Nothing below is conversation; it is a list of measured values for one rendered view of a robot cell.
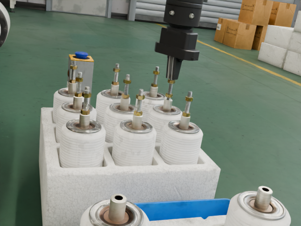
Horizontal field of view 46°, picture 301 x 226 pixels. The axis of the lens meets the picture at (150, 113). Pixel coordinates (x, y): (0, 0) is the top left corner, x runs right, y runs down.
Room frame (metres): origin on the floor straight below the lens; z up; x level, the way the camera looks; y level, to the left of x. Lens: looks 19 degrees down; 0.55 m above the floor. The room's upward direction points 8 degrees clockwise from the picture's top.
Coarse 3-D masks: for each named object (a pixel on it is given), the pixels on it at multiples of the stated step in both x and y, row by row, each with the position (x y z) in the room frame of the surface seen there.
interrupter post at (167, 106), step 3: (165, 99) 0.90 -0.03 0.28; (171, 99) 0.91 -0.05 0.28; (165, 102) 0.89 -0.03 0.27; (168, 102) 0.89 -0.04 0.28; (171, 102) 0.89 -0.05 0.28; (165, 105) 0.89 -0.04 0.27; (168, 105) 0.89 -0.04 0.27; (171, 105) 0.90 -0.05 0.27; (165, 108) 0.89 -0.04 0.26; (168, 108) 0.89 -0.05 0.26; (168, 111) 0.89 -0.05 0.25
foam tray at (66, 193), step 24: (48, 120) 0.88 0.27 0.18; (48, 144) 0.74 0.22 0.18; (48, 168) 0.63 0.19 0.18; (72, 168) 0.65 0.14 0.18; (96, 168) 0.66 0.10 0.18; (120, 168) 0.68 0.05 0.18; (144, 168) 0.69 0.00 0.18; (168, 168) 0.71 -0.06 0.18; (192, 168) 0.73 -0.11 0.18; (216, 168) 0.75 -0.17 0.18; (48, 192) 0.61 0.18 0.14; (72, 192) 0.63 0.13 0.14; (96, 192) 0.64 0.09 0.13; (120, 192) 0.66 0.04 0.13; (144, 192) 0.68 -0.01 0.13; (168, 192) 0.70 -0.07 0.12; (192, 192) 0.72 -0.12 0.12; (48, 216) 0.61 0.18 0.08; (72, 216) 0.63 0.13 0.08
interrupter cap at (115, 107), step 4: (112, 104) 0.87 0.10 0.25; (116, 104) 0.88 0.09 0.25; (112, 108) 0.85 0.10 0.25; (116, 108) 0.85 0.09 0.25; (128, 108) 0.87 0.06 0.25; (132, 108) 0.87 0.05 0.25; (136, 108) 0.87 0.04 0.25; (116, 112) 0.83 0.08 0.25; (120, 112) 0.82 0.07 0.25; (124, 112) 0.82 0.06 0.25; (128, 112) 0.83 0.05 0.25; (132, 112) 0.83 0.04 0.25
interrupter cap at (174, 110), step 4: (156, 104) 0.92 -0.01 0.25; (160, 104) 0.93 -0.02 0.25; (156, 108) 0.90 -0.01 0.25; (160, 108) 0.91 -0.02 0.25; (172, 108) 0.92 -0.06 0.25; (176, 108) 0.92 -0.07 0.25; (160, 112) 0.87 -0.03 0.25; (164, 112) 0.87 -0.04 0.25; (168, 112) 0.88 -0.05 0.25; (172, 112) 0.88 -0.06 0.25; (176, 112) 0.89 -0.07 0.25; (180, 112) 0.89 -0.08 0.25
